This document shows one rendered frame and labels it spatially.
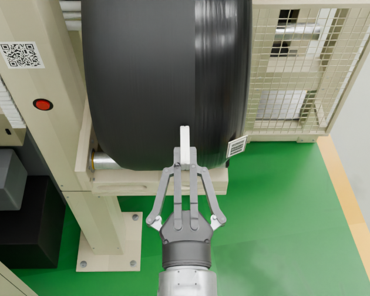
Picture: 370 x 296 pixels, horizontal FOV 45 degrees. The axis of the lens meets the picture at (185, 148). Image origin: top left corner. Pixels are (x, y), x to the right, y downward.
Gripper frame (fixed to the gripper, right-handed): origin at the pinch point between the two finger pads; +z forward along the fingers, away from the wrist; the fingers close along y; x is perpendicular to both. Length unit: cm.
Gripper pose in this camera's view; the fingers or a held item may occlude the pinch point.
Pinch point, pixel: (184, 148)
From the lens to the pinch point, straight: 76.0
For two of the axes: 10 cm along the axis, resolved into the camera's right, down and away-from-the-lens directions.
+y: -10.0, 0.1, -0.1
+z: -0.1, -9.1, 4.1
